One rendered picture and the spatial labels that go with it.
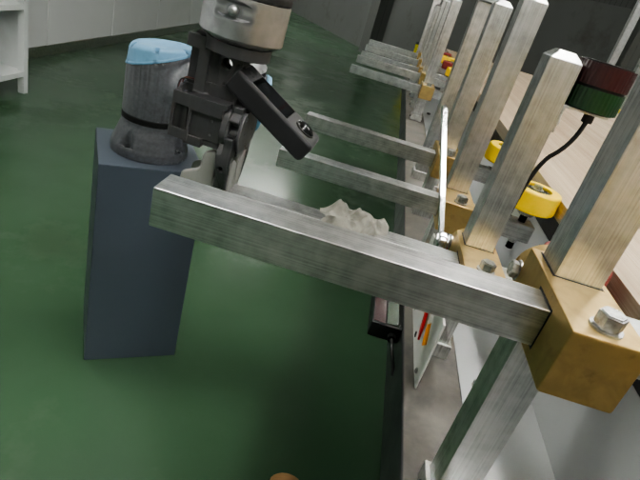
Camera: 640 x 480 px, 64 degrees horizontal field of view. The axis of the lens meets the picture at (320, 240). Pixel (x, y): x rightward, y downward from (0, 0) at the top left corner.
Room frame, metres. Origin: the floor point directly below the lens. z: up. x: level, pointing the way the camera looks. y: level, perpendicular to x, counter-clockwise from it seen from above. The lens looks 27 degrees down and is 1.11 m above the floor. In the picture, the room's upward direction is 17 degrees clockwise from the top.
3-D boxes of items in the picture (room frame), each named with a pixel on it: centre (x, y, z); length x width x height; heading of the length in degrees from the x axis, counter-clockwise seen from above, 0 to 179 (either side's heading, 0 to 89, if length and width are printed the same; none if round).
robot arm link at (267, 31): (0.57, 0.14, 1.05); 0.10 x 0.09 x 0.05; 178
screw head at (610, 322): (0.29, -0.18, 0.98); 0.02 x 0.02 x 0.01
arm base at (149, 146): (1.24, 0.49, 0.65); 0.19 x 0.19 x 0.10
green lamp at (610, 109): (0.61, -0.24, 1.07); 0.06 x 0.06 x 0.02
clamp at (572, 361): (0.34, -0.19, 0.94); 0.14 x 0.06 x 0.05; 179
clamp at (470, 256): (0.59, -0.19, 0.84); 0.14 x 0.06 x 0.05; 179
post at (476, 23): (1.37, -0.21, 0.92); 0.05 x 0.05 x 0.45; 89
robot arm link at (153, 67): (1.24, 0.48, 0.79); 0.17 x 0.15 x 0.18; 104
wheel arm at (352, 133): (1.07, -0.12, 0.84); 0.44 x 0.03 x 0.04; 89
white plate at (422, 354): (0.64, -0.17, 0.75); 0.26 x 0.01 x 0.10; 179
